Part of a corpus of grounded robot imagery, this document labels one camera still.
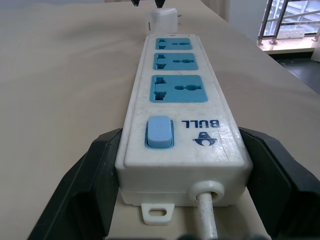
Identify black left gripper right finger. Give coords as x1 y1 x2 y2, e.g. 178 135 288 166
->
238 126 320 240

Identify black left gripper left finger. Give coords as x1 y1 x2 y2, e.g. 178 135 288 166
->
26 127 124 240

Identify white power strip blue sockets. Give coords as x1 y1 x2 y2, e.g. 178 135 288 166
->
114 33 254 226

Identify white charger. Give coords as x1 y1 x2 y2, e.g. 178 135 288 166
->
144 8 183 35

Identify grey metal window railing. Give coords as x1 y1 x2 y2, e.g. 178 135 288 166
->
256 0 320 47

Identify white box outside window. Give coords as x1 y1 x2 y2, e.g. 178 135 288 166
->
277 28 306 41

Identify white power strip cable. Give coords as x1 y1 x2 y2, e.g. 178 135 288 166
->
196 191 220 240

